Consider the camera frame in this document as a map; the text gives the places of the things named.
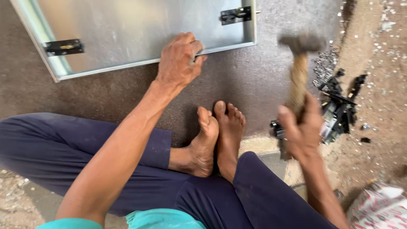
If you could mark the person's foot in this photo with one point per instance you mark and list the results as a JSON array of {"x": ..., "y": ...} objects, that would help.
[
  {"x": 203, "y": 143},
  {"x": 229, "y": 136}
]

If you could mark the heap of metal shavings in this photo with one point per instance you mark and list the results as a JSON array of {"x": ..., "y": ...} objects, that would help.
[{"x": 326, "y": 66}]

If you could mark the person's dark blue trousers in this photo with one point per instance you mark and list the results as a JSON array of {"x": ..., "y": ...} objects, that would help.
[{"x": 159, "y": 178}]

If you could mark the brown floor mat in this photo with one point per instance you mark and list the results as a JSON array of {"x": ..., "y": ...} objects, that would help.
[{"x": 203, "y": 82}]

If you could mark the person's left fingers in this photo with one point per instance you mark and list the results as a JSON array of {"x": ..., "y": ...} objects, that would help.
[{"x": 195, "y": 47}]

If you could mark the person's right hand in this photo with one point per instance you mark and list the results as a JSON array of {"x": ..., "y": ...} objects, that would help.
[{"x": 302, "y": 130}]

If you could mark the pile of black latches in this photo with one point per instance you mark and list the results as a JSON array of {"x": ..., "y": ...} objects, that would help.
[{"x": 337, "y": 111}]

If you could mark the person's right foot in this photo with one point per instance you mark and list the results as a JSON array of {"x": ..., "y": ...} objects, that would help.
[{"x": 229, "y": 136}]

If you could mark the person's left hand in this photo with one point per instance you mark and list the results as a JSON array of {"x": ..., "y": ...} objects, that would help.
[{"x": 178, "y": 65}]

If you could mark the silver metal sheet panel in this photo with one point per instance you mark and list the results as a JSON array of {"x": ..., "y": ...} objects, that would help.
[{"x": 133, "y": 31}]

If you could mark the person's teal shirt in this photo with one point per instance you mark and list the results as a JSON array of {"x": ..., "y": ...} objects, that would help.
[{"x": 152, "y": 220}]

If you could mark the red and white printed bag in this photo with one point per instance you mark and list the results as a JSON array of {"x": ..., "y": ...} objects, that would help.
[{"x": 380, "y": 206}]

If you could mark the black slide bolt latch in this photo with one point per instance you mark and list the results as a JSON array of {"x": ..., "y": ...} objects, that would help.
[
  {"x": 237, "y": 15},
  {"x": 63, "y": 47}
]

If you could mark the person's left foot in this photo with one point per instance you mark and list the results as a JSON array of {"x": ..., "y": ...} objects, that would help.
[{"x": 203, "y": 143}]

